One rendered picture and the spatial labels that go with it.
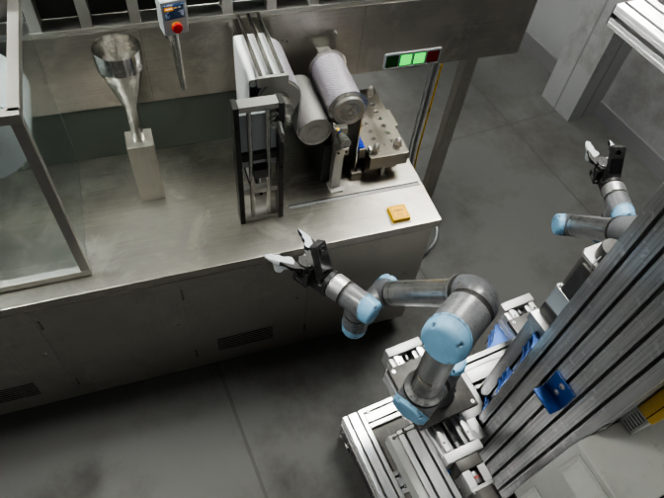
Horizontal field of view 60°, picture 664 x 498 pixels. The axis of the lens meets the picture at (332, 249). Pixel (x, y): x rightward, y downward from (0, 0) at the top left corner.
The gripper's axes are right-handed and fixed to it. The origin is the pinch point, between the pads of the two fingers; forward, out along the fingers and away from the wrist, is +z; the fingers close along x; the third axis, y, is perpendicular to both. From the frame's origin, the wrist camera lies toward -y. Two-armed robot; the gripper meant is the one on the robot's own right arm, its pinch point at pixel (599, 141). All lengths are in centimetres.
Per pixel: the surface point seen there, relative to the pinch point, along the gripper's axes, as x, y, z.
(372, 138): -81, 10, 16
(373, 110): -79, 10, 33
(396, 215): -72, 22, -14
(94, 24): -170, -46, 13
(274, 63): -112, -36, 2
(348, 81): -89, -20, 13
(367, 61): -82, -7, 42
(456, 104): -37, 44, 76
